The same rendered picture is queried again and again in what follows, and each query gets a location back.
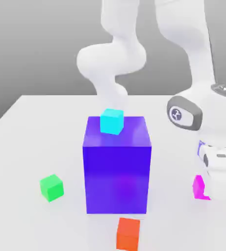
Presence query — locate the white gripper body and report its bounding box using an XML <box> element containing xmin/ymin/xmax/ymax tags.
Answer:
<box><xmin>202</xmin><ymin>168</ymin><xmax>226</xmax><ymax>201</ymax></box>

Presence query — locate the small magenta cube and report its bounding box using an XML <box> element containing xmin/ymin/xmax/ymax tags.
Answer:
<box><xmin>192</xmin><ymin>175</ymin><xmax>212</xmax><ymax>201</ymax></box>

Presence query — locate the small orange cube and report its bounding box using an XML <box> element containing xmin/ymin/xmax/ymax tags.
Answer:
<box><xmin>116</xmin><ymin>217</ymin><xmax>141</xmax><ymax>251</ymax></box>

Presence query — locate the small cyan cube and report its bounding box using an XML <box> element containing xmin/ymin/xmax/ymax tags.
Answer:
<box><xmin>100</xmin><ymin>108</ymin><xmax>125</xmax><ymax>136</ymax></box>

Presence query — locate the small green cube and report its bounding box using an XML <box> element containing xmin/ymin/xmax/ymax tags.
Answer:
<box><xmin>39</xmin><ymin>174</ymin><xmax>65</xmax><ymax>203</ymax></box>

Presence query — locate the large purple box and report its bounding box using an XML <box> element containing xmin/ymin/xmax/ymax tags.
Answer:
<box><xmin>82</xmin><ymin>116</ymin><xmax>152</xmax><ymax>215</ymax></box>

